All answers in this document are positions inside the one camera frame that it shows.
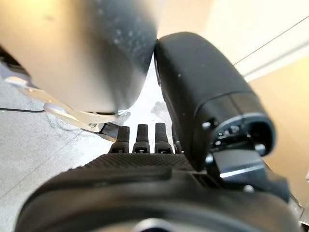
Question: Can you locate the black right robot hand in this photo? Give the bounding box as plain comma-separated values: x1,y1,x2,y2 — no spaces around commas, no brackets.
14,31,300,232

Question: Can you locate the silver metal robot foot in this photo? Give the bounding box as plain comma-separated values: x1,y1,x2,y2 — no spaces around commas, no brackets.
4,76,131,142

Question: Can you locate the silver metal cup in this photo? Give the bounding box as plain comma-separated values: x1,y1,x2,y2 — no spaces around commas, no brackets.
0,0,160,117

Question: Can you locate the thin black floor cable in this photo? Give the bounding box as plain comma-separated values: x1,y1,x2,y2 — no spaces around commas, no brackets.
0,107,46,114

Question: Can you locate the white wall trim strip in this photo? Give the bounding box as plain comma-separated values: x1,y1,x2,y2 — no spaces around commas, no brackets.
243,43,309,82

